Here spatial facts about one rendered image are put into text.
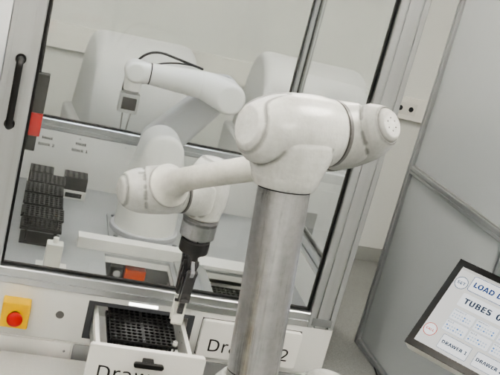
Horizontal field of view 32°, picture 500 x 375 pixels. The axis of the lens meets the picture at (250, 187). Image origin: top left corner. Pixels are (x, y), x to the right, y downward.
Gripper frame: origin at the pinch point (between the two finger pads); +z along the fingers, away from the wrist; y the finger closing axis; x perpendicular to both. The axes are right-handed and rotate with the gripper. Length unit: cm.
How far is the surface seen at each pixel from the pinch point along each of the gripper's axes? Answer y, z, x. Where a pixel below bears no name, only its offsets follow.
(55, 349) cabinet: 13.2, 23.2, 27.5
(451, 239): 153, 17, -150
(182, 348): 4.6, 13.3, -4.7
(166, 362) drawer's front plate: -10.8, 9.6, 1.9
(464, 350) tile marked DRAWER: 0, -1, -82
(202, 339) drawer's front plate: 11.6, 13.4, -11.0
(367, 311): 208, 83, -146
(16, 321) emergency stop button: 5.9, 12.9, 39.0
